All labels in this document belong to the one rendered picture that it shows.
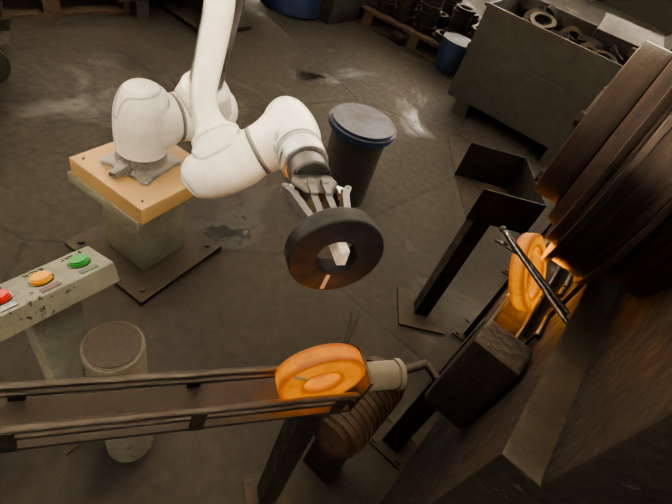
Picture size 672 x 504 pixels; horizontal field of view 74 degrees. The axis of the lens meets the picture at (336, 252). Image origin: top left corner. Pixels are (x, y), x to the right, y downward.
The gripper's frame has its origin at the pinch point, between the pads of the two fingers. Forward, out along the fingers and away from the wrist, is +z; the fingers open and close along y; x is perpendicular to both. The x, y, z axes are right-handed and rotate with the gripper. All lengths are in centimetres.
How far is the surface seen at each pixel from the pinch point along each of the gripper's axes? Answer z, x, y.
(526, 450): 32.8, -6.8, -18.7
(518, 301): -1, -20, -49
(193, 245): -90, -86, 13
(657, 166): 13.3, 24.9, -32.3
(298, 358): 9.4, -16.5, 5.1
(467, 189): -56, -29, -72
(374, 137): -111, -43, -62
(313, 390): 10.7, -25.5, 0.9
